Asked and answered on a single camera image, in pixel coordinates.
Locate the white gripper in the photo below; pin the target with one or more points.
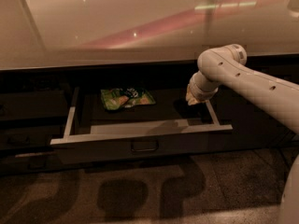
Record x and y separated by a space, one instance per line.
200 93

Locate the dark drawer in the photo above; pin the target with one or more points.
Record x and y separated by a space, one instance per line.
29 137
28 163
32 105
169 127

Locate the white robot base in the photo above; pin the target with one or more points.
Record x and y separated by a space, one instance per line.
289 209

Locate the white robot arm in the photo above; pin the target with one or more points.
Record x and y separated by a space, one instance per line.
277 97

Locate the green snack bag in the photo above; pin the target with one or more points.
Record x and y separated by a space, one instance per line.
119 98

